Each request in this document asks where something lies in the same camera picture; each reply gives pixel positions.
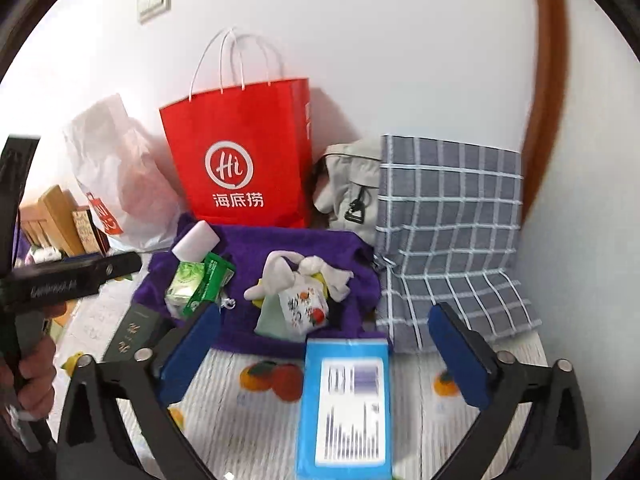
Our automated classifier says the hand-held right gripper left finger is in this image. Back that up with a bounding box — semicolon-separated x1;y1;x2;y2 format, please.
55;302;222;480

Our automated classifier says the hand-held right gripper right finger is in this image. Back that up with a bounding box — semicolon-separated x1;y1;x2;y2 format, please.
427;302;592;480

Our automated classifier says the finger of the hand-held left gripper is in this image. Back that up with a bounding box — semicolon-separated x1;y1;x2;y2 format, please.
0;134;42;281
92;251;143;291

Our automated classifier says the white tissue pack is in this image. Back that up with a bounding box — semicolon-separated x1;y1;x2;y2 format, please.
172;220;221;263

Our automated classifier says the dark green packet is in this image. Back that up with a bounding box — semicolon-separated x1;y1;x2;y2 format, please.
182;252;236;318

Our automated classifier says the pale green cloth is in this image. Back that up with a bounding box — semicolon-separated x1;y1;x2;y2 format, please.
254;292;293;338

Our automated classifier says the white sock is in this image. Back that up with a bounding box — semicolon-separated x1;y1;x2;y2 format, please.
244;251;307;306

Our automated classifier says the fruit printed tissue pack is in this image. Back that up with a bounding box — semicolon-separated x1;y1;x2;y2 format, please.
277;275;331;333

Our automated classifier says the blue tissue pack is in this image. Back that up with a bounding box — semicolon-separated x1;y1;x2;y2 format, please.
295;337;393;480

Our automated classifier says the white wrapper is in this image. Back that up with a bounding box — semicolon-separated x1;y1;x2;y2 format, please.
299;255;355;303

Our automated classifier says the person's left hand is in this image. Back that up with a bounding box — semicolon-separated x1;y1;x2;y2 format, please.
17;302;71;411

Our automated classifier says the wooden headboard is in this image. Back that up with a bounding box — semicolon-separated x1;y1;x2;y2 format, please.
20;185;83;261

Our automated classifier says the brown patterned box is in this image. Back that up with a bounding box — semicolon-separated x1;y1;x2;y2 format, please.
70;207;111;256

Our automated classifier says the dark green tin box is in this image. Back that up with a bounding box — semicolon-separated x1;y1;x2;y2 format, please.
102;305;173;361

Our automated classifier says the fruit printed tablecloth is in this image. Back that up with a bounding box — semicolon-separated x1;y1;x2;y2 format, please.
52;255;551;480

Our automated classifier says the white plastic shopping bag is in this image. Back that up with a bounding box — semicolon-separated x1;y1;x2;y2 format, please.
62;94;186;253

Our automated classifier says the purple towel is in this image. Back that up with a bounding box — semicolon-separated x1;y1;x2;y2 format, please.
131;212;381;358

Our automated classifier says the red paper bag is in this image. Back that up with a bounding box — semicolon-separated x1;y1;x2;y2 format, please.
159;26;313;231

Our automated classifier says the beige canvas bag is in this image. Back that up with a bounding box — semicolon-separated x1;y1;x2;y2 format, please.
312;141;383;246

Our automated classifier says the white light switch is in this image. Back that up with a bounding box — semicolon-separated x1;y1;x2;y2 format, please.
136;0;172;23

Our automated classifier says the brown wooden door frame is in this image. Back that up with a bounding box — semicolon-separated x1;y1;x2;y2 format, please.
520;0;568;211

